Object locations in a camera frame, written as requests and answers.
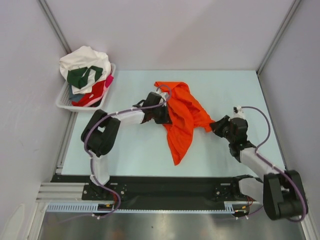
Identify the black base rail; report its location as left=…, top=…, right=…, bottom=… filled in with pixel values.
left=51, top=174, right=261, bottom=212

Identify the red t shirt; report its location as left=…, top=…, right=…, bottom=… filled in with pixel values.
left=71, top=80, right=107, bottom=107

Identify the grey t shirt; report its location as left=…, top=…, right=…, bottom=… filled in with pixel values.
left=68, top=85, right=85, bottom=103

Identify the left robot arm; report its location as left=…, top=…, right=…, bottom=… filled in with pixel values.
left=80, top=90, right=172, bottom=200

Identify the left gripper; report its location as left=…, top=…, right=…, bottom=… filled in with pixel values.
left=151, top=103, right=172, bottom=125

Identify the white slotted cable duct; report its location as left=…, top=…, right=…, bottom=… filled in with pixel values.
left=46, top=202, right=248, bottom=214

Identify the orange t shirt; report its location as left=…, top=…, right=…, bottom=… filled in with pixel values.
left=154, top=81, right=215, bottom=166

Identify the pink garment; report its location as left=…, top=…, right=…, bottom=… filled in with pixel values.
left=104, top=74, right=114, bottom=89

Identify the white plastic basket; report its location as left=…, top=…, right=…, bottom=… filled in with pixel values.
left=56, top=63, right=116, bottom=112

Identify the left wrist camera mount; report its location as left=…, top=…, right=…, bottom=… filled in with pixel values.
left=158, top=92, right=170, bottom=101

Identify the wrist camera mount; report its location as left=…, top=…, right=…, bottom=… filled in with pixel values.
left=158, top=92, right=170, bottom=101
left=231, top=105, right=246, bottom=120

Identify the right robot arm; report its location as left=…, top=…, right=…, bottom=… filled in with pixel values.
left=210, top=114, right=309, bottom=222

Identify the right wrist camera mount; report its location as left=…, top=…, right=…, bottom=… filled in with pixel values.
left=231, top=105, right=246, bottom=120

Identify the green and white t shirt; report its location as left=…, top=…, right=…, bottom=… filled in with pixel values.
left=66, top=65, right=103, bottom=89

